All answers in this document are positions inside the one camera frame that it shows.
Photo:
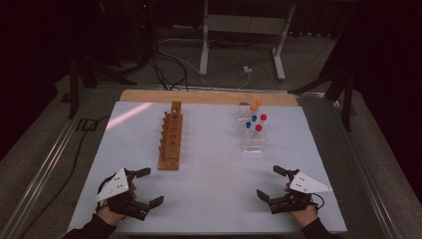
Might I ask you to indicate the white table mat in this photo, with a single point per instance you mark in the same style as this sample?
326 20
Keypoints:
212 186

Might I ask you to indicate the black tripod stand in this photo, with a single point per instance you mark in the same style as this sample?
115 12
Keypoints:
73 83

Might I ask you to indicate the orange-capped test tube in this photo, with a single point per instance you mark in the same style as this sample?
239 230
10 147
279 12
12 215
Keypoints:
253 107
258 102

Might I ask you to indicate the wooden test tube rack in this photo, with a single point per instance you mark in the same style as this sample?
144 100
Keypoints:
170 139

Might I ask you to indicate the white metal stand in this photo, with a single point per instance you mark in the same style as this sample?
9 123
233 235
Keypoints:
245 25

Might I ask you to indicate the person's right hand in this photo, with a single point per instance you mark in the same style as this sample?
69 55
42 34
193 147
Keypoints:
305 217

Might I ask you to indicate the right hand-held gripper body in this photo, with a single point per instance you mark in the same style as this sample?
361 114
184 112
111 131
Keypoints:
307 184

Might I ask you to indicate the white plug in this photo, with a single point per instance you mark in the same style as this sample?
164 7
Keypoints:
247 69

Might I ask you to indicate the aluminium floor rail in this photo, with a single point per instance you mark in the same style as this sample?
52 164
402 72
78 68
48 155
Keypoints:
368 179
40 179

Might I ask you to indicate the red-capped test tube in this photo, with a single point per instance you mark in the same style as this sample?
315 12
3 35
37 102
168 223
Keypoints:
258 127
263 117

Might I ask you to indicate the black stand legs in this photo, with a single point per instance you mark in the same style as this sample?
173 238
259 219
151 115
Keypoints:
346 99

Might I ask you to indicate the clear plastic test tube rack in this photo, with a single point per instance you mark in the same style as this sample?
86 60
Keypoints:
252 144

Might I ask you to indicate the blue-capped test tube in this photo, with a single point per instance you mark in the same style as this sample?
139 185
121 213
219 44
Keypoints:
248 124
254 118

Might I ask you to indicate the person's left hand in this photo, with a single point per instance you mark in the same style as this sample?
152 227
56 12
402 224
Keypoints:
111 217

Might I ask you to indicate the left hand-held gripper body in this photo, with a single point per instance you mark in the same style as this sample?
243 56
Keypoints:
114 186

